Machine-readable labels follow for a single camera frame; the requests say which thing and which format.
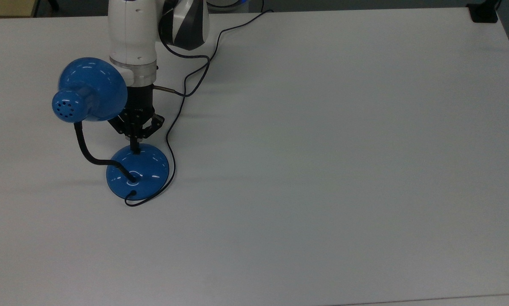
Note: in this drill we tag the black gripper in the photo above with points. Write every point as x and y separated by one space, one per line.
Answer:
140 102

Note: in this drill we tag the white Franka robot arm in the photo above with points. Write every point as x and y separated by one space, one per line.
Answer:
133 34

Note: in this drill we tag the blue gooseneck desk lamp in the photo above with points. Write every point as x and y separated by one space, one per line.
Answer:
137 170

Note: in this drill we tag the black table corner clamp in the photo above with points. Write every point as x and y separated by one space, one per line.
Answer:
483 12

